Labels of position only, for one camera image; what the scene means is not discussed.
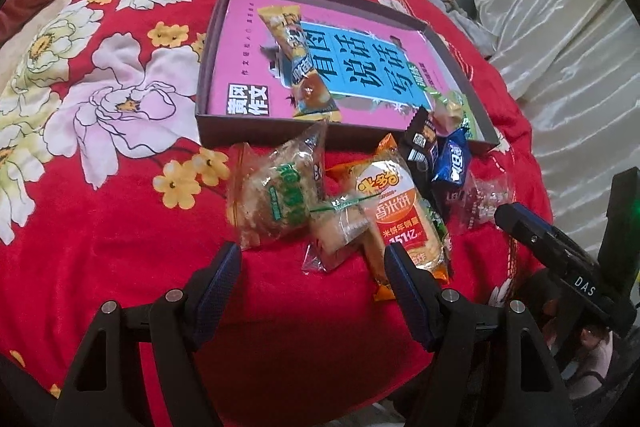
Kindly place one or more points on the person's right forearm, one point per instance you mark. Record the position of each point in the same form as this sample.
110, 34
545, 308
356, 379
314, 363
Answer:
595, 357

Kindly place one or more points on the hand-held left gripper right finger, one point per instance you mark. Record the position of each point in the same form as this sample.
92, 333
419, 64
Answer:
406, 292

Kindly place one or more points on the clear crinkled wrapper packet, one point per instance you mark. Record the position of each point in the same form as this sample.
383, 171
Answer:
487, 199

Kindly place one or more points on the clear green-edged pastry packet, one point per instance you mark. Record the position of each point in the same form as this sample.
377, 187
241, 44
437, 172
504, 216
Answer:
451, 109

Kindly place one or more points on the dark chocolate bar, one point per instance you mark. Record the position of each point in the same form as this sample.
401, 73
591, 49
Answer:
447, 198

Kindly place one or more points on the black and green snack packet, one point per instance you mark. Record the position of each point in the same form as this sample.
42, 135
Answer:
420, 139

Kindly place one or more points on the white satin curtain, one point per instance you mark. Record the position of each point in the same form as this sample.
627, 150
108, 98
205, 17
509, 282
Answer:
550, 7

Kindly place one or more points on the yellow bread packet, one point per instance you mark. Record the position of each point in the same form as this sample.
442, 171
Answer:
295, 52

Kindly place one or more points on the blue cookie packet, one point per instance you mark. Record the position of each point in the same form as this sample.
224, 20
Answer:
452, 162

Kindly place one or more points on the small clear green-ribbon pastry packet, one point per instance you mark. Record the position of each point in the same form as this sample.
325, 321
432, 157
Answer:
335, 232

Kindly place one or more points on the grey cardboard box tray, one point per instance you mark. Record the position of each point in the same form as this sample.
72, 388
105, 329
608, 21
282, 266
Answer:
210, 132

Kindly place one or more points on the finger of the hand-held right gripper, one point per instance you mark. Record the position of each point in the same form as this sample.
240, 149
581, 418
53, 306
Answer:
517, 223

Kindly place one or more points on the orange rice cracker packet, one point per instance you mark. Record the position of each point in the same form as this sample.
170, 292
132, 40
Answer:
395, 212

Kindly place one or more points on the red floral blanket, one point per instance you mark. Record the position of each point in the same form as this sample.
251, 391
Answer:
150, 257

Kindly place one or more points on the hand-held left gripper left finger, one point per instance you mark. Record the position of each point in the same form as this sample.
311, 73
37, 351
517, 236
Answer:
220, 287

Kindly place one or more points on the pink book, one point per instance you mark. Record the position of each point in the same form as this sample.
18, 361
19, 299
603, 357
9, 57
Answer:
240, 32

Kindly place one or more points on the large clear green-label pastry packet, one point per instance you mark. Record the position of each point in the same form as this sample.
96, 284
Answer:
275, 197

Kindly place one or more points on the white grey cloth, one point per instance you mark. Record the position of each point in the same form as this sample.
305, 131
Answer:
445, 4

